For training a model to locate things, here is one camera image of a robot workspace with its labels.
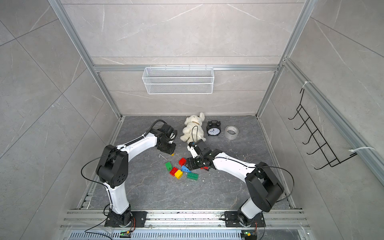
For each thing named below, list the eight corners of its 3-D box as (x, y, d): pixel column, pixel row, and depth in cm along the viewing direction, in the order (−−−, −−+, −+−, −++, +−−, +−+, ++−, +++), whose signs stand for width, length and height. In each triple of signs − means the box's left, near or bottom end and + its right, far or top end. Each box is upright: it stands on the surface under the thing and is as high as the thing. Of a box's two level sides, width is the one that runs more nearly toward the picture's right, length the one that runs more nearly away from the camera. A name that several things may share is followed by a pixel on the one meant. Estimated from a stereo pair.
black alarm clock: (206, 135, 109) (207, 126, 100) (206, 130, 112) (207, 120, 104) (219, 135, 109) (221, 125, 100) (218, 130, 112) (220, 120, 104)
